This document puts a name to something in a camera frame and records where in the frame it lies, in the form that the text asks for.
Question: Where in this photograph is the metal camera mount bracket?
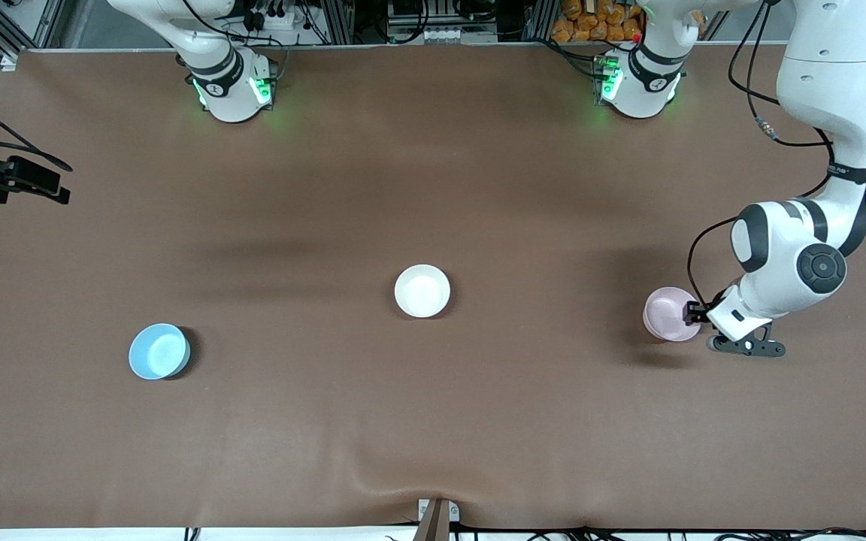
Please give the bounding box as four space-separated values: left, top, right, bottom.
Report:
416 497 461 541

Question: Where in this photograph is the brown table cover sheet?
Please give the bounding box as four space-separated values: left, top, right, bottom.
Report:
0 44 866 530

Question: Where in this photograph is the white bowl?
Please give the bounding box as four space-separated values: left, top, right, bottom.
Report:
394 264 451 319

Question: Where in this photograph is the blue bowl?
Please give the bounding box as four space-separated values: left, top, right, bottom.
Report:
129 323 192 381

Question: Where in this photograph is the aluminium frame post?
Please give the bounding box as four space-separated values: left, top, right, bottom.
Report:
320 0 355 46

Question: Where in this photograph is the pink bowl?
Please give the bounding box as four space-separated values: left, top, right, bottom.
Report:
643 286 704 343

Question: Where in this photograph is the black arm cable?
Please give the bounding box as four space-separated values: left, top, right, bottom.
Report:
687 0 866 305

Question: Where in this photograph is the orange snack pile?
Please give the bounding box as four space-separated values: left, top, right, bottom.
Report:
551 0 648 43

